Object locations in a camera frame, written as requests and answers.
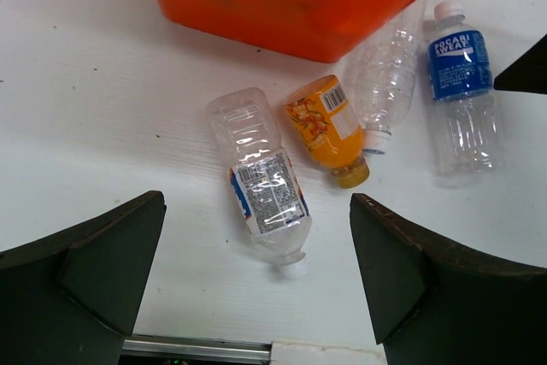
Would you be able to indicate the clear bottle white label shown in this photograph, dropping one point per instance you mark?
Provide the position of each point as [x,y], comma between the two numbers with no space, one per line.
[262,178]

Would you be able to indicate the clear unlabelled plastic bottle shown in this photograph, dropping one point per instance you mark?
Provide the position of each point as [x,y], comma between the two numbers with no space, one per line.
[380,76]

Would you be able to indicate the aluminium frame rail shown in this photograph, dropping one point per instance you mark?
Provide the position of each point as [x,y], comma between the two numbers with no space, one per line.
[147,349]

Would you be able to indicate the blue label Pocari bottle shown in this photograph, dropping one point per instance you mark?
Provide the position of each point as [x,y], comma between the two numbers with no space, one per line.
[466,133]

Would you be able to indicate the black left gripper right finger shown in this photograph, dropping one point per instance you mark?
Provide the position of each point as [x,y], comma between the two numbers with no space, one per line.
[432,300]

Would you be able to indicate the orange juice bottle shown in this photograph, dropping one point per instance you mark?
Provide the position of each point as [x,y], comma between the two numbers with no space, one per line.
[327,125]

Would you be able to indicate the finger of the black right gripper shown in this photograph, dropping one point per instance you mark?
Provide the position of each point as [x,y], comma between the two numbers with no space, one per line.
[528,73]

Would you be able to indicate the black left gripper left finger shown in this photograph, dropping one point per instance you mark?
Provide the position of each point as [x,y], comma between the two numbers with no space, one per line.
[73,297]

